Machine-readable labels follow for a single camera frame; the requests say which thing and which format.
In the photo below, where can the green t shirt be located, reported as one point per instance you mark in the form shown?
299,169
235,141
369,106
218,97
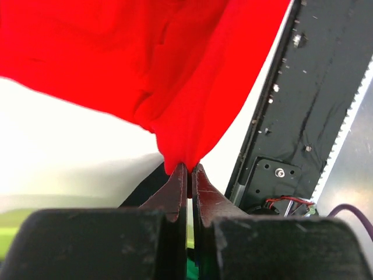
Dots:
192,270

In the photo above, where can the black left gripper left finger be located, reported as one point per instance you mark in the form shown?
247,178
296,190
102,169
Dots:
148,242

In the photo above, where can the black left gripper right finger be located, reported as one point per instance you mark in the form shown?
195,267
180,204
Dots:
230,244

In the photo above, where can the white slotted cable duct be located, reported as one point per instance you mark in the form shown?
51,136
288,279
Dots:
343,132

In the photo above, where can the red printed t shirt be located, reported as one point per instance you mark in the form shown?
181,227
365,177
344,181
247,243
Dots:
180,69

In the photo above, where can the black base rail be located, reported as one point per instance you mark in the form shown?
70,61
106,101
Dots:
323,53

